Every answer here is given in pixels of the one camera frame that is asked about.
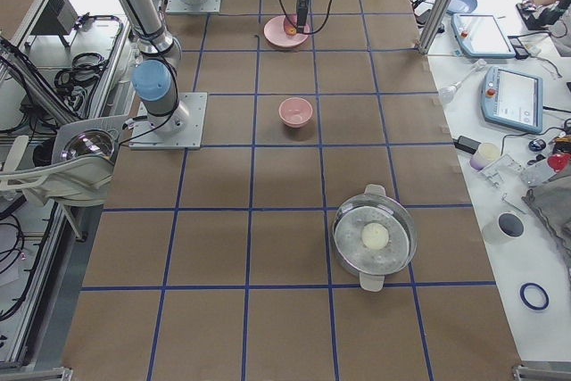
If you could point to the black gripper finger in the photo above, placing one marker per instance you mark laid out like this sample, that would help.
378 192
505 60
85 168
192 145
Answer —
302 8

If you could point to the red apple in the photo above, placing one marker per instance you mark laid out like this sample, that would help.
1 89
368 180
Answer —
291 31

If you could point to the pink bowl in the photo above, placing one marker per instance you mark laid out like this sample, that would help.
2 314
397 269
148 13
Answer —
295 112

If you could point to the pink plate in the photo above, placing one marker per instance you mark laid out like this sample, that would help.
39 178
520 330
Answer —
281 34

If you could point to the blue plate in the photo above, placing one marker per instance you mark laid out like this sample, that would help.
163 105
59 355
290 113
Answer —
461 6

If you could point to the light bulb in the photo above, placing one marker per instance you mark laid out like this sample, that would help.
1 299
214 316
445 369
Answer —
446 94

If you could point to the far teach pendant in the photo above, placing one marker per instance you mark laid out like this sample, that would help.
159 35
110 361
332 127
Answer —
480 36

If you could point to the teach pendant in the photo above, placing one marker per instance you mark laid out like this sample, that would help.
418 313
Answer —
512 99
480 36

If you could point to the black power adapter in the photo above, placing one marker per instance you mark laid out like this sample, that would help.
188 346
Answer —
466 144

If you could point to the near teach pendant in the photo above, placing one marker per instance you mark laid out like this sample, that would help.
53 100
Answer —
512 99

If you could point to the white purple cup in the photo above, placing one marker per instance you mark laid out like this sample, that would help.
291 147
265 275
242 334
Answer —
485 154

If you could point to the steel steamer pot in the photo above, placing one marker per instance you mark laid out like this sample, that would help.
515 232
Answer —
371 267

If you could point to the white steamed bun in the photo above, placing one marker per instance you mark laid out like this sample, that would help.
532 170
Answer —
375 236

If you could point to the glass dome lid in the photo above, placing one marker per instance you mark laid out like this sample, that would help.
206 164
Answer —
92 141

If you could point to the white paper cup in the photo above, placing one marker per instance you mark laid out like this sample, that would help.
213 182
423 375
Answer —
505 227

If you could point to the grey cloth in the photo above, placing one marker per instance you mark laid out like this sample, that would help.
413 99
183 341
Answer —
550 203

